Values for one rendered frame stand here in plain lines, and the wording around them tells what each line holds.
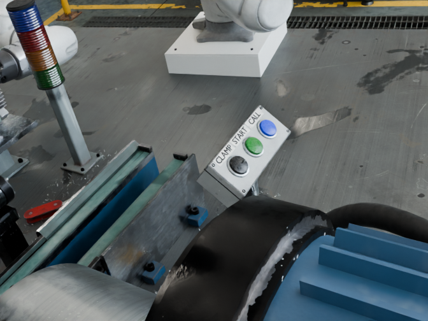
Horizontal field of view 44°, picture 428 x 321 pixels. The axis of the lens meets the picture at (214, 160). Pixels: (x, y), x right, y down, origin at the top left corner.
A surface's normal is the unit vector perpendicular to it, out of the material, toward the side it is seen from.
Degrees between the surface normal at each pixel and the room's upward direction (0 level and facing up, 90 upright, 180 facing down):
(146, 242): 90
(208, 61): 90
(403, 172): 0
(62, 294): 17
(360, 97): 0
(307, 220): 90
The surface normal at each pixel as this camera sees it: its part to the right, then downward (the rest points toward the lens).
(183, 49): -0.19, -0.78
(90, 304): 0.03, -0.94
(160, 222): 0.85, 0.20
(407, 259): -0.51, 0.11
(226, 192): -0.50, 0.58
